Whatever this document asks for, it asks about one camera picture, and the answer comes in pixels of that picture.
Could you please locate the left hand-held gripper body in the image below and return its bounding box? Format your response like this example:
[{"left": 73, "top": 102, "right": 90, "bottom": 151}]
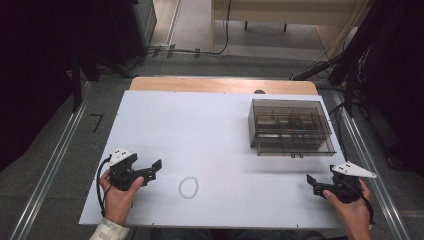
[{"left": 108, "top": 148, "right": 139, "bottom": 192}]

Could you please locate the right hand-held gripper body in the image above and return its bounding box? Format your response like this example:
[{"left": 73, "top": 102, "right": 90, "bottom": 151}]
[{"left": 329, "top": 161, "right": 378, "bottom": 204}]

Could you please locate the person's left hand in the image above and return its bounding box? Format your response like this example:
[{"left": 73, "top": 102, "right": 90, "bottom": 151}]
[{"left": 98, "top": 168, "right": 145, "bottom": 228}]

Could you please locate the person's right hand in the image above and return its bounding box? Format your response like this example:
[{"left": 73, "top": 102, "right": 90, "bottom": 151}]
[{"left": 322, "top": 179, "right": 373, "bottom": 240}]

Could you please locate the white board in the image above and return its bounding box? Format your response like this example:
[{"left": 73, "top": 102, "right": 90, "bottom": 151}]
[{"left": 78, "top": 90, "right": 348, "bottom": 230}]

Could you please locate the smoky transparent drawer box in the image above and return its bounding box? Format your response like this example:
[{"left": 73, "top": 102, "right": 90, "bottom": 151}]
[{"left": 247, "top": 98, "right": 337, "bottom": 159}]

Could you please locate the black stand leg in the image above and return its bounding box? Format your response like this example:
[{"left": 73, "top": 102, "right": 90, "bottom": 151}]
[{"left": 68, "top": 49, "right": 134, "bottom": 114}]

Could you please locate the black cabinet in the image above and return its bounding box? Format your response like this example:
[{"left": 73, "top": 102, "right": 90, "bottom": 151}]
[{"left": 71, "top": 0, "right": 158, "bottom": 66}]

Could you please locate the light wooden furniture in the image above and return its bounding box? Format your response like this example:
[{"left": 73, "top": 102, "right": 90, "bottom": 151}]
[{"left": 210, "top": 0, "right": 371, "bottom": 58}]

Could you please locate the metal floor rail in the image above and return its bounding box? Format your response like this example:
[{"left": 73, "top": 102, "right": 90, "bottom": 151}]
[
  {"left": 9, "top": 81, "right": 93, "bottom": 240},
  {"left": 333, "top": 91, "right": 412, "bottom": 240}
]

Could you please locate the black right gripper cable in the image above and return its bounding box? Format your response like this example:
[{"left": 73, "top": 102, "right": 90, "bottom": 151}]
[{"left": 345, "top": 181, "right": 376, "bottom": 225}]

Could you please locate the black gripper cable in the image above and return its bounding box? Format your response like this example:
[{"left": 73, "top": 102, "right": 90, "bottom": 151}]
[
  {"left": 345, "top": 181, "right": 376, "bottom": 225},
  {"left": 95, "top": 154, "right": 113, "bottom": 218}
]

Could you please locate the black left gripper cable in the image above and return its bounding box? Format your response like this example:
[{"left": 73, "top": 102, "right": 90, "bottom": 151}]
[{"left": 95, "top": 154, "right": 113, "bottom": 218}]

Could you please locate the white bead bracelet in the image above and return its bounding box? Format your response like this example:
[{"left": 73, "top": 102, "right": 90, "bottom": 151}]
[{"left": 178, "top": 175, "right": 200, "bottom": 200}]

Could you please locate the black stand with cables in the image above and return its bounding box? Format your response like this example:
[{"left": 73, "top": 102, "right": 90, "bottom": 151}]
[{"left": 290, "top": 0, "right": 424, "bottom": 118}]

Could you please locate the black floor cable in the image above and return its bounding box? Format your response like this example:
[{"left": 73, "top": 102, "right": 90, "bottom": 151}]
[{"left": 146, "top": 0, "right": 233, "bottom": 58}]

